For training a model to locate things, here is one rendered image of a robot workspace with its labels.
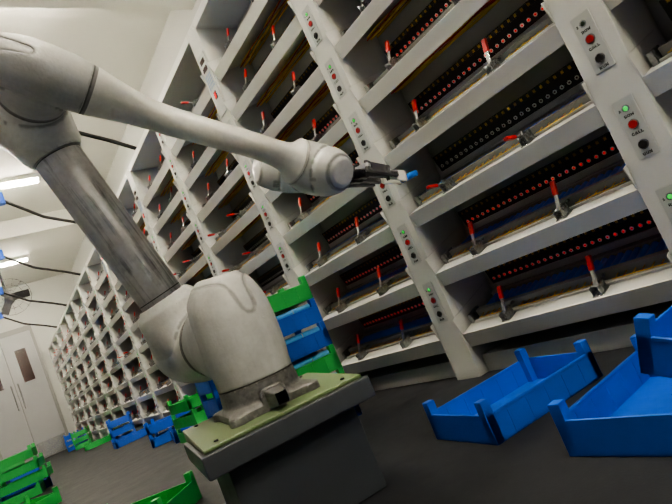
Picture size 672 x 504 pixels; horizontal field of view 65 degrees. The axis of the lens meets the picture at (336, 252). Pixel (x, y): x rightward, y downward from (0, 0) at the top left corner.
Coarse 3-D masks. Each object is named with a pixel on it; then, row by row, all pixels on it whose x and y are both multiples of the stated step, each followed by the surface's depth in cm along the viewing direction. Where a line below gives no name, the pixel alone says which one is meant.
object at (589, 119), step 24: (528, 120) 137; (576, 120) 110; (600, 120) 107; (528, 144) 119; (552, 144) 116; (456, 168) 159; (504, 168) 126; (456, 192) 139; (480, 192) 134; (432, 216) 149
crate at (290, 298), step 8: (304, 280) 172; (296, 288) 169; (304, 288) 171; (272, 296) 165; (280, 296) 166; (288, 296) 167; (296, 296) 168; (304, 296) 170; (312, 296) 171; (272, 304) 164; (280, 304) 165; (288, 304) 166; (296, 304) 169; (280, 312) 177
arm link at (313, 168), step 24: (96, 72) 101; (96, 96) 100; (120, 96) 103; (144, 96) 107; (120, 120) 106; (144, 120) 107; (168, 120) 108; (192, 120) 108; (216, 120) 110; (216, 144) 108; (240, 144) 107; (264, 144) 108; (288, 144) 110; (312, 144) 111; (288, 168) 110; (312, 168) 110; (336, 168) 108; (312, 192) 113; (336, 192) 112
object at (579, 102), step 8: (584, 96) 112; (568, 104) 115; (576, 104) 114; (560, 112) 117; (568, 112) 116; (544, 120) 120; (552, 120) 119; (536, 128) 122; (544, 128) 119; (504, 144) 129; (512, 144) 128; (496, 152) 132; (504, 152) 128; (480, 160) 136; (488, 160) 134; (464, 168) 142; (472, 168) 139; (456, 176) 143; (464, 176) 140; (432, 192) 152; (424, 200) 153
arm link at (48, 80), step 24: (0, 48) 92; (24, 48) 94; (48, 48) 96; (0, 72) 93; (24, 72) 94; (48, 72) 95; (72, 72) 97; (0, 96) 99; (24, 96) 97; (48, 96) 97; (72, 96) 99; (48, 120) 105
